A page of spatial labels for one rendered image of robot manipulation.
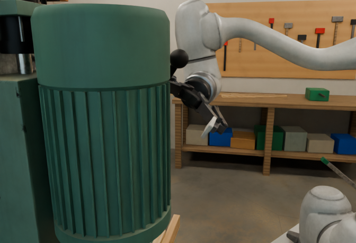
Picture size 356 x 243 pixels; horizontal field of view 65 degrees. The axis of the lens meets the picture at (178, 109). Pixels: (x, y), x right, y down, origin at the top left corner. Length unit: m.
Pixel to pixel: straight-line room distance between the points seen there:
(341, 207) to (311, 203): 0.09
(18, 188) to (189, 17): 0.57
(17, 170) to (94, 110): 0.16
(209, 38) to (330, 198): 0.67
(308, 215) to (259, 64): 2.76
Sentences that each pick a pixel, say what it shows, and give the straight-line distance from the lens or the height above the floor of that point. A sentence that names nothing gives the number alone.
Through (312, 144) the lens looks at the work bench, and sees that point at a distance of 3.53.
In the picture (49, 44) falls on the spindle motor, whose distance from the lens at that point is 0.34.
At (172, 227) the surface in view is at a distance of 0.89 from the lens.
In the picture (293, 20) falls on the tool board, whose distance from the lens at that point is 3.73.
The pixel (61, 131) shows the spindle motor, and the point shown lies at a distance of 0.36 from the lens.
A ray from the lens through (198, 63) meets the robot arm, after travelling 0.78.
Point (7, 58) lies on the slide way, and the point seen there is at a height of 1.44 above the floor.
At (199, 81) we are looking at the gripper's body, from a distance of 0.68.
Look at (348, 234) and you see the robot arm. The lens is 0.97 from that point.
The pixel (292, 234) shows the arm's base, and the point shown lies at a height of 0.73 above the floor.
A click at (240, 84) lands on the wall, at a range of 3.71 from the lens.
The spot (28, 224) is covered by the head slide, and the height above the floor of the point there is 1.22.
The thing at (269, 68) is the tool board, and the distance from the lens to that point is 3.70.
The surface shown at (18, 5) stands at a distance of 0.43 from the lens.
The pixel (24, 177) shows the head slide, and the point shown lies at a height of 1.29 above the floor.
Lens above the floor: 1.46
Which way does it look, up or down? 13 degrees down
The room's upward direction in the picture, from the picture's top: straight up
